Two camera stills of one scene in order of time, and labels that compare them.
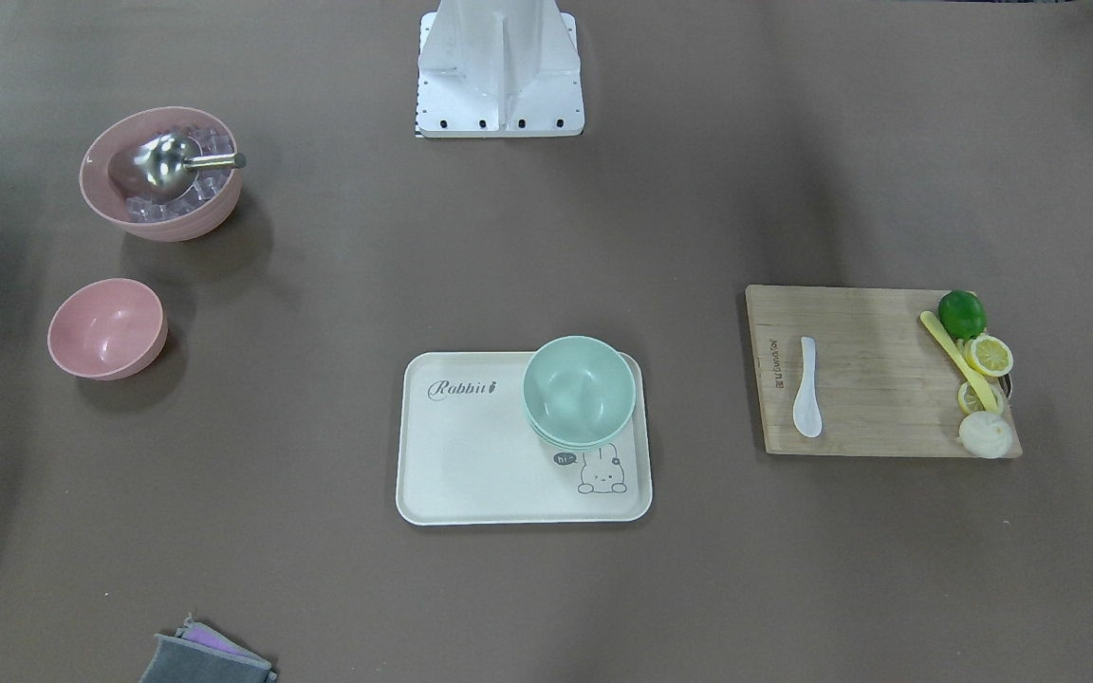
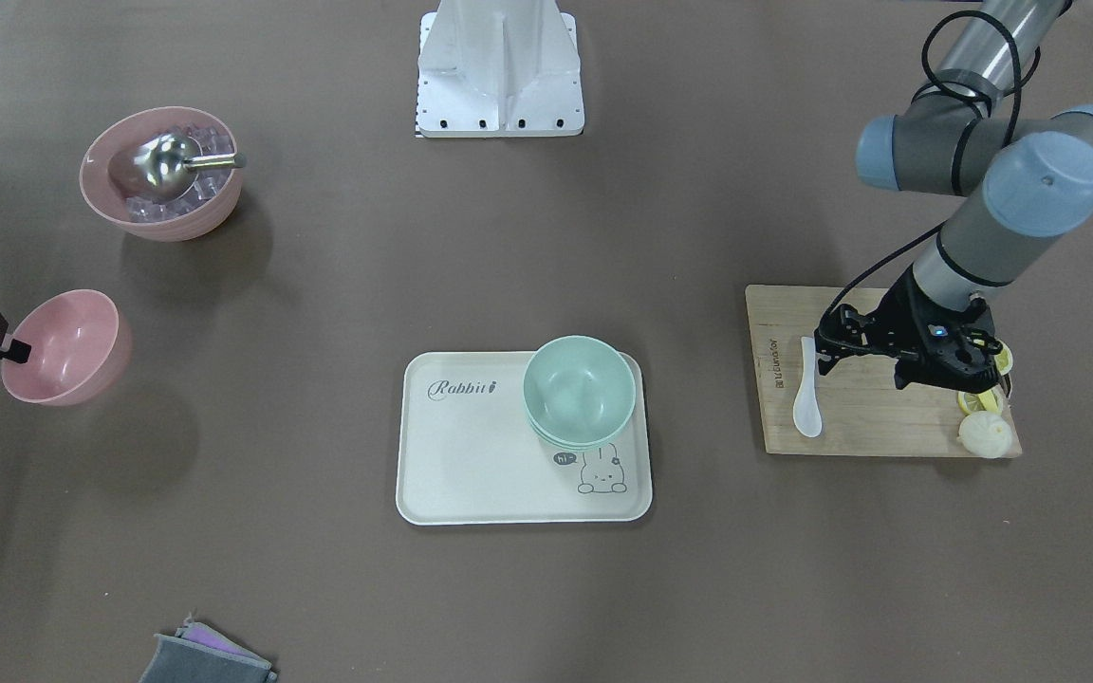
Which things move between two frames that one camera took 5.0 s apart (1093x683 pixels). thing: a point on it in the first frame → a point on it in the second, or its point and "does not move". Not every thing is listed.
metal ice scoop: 166,166 does not move
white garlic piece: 986,433 does not move
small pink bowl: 108,329 → 80,346
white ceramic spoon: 806,413 does not move
